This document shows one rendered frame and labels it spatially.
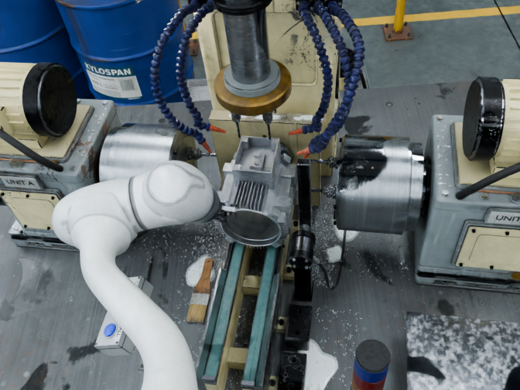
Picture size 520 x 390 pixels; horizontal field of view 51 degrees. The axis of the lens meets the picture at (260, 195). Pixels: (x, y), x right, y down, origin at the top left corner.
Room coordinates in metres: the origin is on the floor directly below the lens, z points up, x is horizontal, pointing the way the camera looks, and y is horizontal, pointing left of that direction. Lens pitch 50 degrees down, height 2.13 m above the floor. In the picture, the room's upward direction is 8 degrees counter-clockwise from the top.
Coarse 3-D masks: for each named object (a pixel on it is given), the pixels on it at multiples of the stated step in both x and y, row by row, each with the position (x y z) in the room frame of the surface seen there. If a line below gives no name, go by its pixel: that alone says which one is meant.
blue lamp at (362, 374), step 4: (356, 364) 0.36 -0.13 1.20; (356, 368) 0.36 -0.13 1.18; (360, 368) 0.35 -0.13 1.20; (356, 372) 0.36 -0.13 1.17; (360, 372) 0.35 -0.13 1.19; (364, 372) 0.34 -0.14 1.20; (368, 372) 0.34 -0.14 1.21; (380, 372) 0.34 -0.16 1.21; (384, 372) 0.34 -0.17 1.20; (360, 376) 0.35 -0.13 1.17; (364, 376) 0.34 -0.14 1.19; (368, 376) 0.34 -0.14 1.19; (372, 376) 0.34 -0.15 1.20; (376, 376) 0.34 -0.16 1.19; (380, 376) 0.34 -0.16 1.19; (384, 376) 0.34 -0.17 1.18; (364, 380) 0.34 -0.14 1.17; (368, 380) 0.34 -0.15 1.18; (372, 380) 0.34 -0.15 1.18; (376, 380) 0.34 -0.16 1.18; (380, 380) 0.34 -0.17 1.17
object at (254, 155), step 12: (240, 144) 0.99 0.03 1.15; (252, 144) 1.01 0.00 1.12; (264, 144) 1.00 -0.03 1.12; (276, 144) 0.97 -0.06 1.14; (240, 156) 0.97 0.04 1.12; (252, 156) 0.96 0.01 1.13; (264, 156) 0.95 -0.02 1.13; (276, 156) 0.94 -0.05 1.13; (240, 168) 0.91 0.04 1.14; (252, 168) 0.92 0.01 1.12; (264, 168) 0.92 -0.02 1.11; (276, 168) 0.92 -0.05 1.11; (240, 180) 0.90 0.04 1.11; (252, 180) 0.89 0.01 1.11; (264, 180) 0.88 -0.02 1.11; (276, 180) 0.91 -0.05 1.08
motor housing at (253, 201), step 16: (240, 192) 0.86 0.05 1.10; (256, 192) 0.87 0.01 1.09; (272, 192) 0.87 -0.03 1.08; (288, 192) 0.88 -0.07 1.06; (240, 208) 0.82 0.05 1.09; (256, 208) 0.82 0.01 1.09; (224, 224) 0.85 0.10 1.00; (240, 224) 0.88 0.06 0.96; (256, 224) 0.88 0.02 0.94; (272, 224) 0.86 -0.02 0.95; (288, 224) 0.80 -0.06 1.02; (240, 240) 0.83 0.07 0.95; (256, 240) 0.83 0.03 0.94; (272, 240) 0.81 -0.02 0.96
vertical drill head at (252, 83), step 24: (240, 0) 0.96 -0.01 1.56; (240, 24) 0.96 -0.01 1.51; (264, 24) 0.98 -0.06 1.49; (240, 48) 0.96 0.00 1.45; (264, 48) 0.97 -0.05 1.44; (240, 72) 0.97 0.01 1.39; (264, 72) 0.97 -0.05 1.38; (288, 72) 1.01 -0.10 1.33; (216, 96) 0.98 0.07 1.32; (240, 96) 0.95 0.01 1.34; (264, 96) 0.94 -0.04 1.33; (288, 96) 0.95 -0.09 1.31; (264, 120) 0.94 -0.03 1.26
